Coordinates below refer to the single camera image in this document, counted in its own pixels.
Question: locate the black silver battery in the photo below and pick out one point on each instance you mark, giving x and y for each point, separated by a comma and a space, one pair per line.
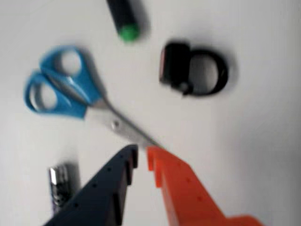
58, 186

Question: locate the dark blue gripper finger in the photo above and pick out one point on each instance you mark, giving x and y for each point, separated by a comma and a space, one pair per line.
98, 195

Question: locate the green black marker pen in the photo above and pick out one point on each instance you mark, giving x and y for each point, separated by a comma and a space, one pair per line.
124, 16

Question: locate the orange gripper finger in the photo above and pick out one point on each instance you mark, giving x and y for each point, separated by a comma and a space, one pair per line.
188, 197

